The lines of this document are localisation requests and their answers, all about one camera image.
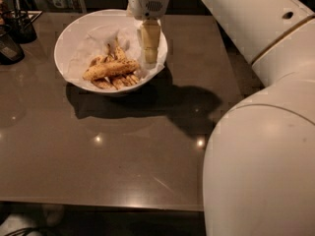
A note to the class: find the black kitchen scale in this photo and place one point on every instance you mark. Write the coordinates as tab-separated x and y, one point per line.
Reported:
10	51

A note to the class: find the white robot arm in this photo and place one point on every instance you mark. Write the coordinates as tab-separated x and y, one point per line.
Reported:
259	165

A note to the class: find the white bowl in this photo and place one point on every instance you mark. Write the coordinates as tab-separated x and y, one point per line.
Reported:
70	45

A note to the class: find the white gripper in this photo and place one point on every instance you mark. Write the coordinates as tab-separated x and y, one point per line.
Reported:
148	4

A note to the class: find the spotted banana bunch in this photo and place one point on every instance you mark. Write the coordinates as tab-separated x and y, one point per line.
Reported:
118	82

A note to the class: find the black wire utensil holder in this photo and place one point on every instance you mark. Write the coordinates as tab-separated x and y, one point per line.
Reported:
22	30

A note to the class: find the white paper liner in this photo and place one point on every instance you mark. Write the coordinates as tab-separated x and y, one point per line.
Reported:
118	56

